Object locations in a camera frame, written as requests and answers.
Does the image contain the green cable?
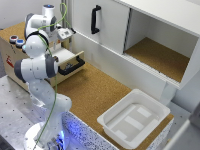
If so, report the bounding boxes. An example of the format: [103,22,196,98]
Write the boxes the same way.
[32,2,73,150]

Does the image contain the white plastic box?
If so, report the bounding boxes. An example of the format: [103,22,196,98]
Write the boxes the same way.
[96,88,172,150]

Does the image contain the blue button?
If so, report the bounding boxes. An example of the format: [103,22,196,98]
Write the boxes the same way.
[15,38,26,48]

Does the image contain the black drawer handle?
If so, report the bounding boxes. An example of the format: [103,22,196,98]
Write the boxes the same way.
[57,54,86,77]

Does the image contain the white cabinet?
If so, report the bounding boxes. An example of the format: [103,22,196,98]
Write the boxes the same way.
[65,0,200,107]

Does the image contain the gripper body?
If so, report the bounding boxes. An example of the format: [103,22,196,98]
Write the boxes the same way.
[56,27,77,42]

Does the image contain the white sliding door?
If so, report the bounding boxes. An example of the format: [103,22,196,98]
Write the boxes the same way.
[72,0,131,56]

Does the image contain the wooden drawer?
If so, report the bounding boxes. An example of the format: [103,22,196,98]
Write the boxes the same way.
[49,47,86,88]

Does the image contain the black door handle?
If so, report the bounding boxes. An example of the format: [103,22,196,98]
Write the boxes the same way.
[90,4,102,36]

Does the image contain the red button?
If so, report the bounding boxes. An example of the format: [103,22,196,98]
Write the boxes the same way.
[9,34,19,44]

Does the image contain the wooden drawer box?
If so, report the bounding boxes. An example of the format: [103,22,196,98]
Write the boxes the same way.
[0,21,86,92]

